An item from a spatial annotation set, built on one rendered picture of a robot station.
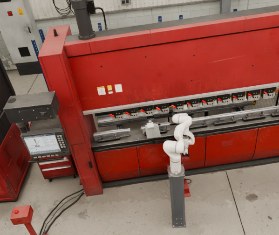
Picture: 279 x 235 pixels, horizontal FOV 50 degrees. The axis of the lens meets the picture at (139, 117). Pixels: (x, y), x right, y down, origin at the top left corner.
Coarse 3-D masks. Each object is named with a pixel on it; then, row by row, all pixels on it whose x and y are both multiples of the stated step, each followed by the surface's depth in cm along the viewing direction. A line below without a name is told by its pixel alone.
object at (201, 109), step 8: (184, 104) 436; (200, 104) 432; (216, 104) 428; (232, 104) 430; (240, 104) 431; (248, 104) 433; (184, 112) 430; (192, 112) 432; (104, 120) 427; (112, 120) 427; (120, 120) 427; (128, 120) 429; (136, 120) 431; (144, 120) 432
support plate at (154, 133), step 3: (156, 126) 401; (147, 129) 399; (150, 129) 398; (153, 129) 397; (156, 129) 397; (147, 132) 393; (150, 132) 393; (153, 132) 392; (156, 132) 391; (159, 132) 391; (147, 135) 389; (150, 135) 388; (153, 135) 388; (156, 135) 387; (159, 135) 386; (147, 138) 385
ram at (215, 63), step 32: (256, 32) 337; (96, 64) 342; (128, 64) 345; (160, 64) 349; (192, 64) 353; (224, 64) 358; (256, 64) 362; (96, 96) 367; (128, 96) 371; (160, 96) 376
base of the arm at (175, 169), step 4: (180, 160) 323; (172, 164) 323; (176, 164) 322; (180, 164) 326; (168, 168) 338; (172, 168) 328; (176, 168) 326; (180, 168) 329; (168, 172) 334; (172, 172) 332; (176, 172) 329; (180, 172) 332; (176, 176) 328
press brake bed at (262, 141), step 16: (240, 128) 407; (256, 128) 411; (272, 128) 413; (128, 144) 406; (144, 144) 408; (160, 144) 410; (208, 144) 419; (240, 144) 425; (256, 144) 428; (272, 144) 432; (96, 160) 418; (112, 160) 421; (128, 160) 424; (144, 160) 426; (160, 160) 430; (192, 160) 436; (208, 160) 440; (224, 160) 446; (240, 160) 452; (256, 160) 459; (272, 160) 456; (112, 176) 443; (128, 176) 449; (144, 176) 457; (160, 176) 456
